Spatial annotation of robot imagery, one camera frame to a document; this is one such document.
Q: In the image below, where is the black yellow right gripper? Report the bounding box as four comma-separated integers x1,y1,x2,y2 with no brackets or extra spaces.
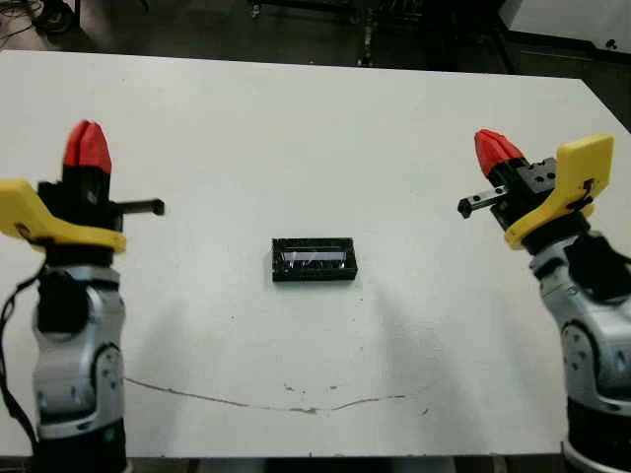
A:
456,128,615,250

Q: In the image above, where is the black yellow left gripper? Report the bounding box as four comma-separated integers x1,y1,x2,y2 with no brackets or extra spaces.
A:
0,118,167,255

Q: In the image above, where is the glossy black box lid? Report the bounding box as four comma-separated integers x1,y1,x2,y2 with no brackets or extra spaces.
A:
270,236,357,284

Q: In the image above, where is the black gantry stand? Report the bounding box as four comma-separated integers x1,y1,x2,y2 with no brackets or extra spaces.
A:
248,0,381,66

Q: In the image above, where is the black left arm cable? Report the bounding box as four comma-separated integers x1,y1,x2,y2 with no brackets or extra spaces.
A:
0,236,55,444

